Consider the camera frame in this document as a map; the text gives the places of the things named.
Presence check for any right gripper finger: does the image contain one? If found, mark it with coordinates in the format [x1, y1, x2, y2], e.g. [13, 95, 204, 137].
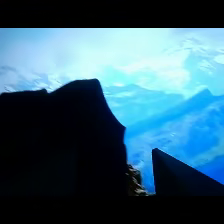
[151, 147, 224, 197]

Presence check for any red garment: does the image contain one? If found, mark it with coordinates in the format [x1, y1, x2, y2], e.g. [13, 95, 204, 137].
[0, 78, 130, 197]

